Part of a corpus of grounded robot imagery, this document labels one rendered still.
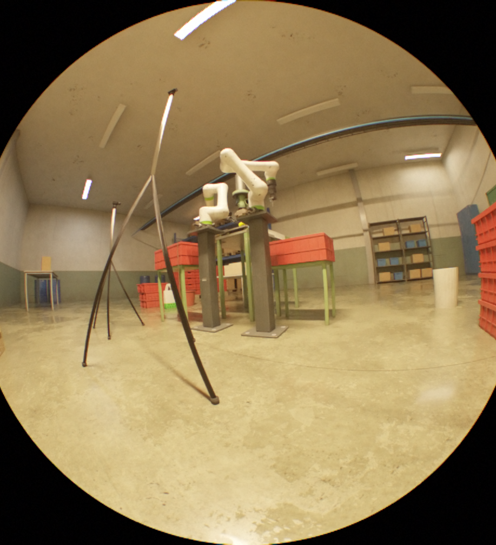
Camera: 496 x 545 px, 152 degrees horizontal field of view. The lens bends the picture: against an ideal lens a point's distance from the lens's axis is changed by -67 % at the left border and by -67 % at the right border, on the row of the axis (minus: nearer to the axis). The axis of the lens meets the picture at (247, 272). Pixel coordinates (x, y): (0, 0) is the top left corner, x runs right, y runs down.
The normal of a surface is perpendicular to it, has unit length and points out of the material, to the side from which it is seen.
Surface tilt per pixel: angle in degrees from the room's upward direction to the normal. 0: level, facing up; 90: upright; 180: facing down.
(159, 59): 180
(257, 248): 90
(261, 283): 90
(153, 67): 180
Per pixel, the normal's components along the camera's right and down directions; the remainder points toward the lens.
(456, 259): -0.59, 0.00
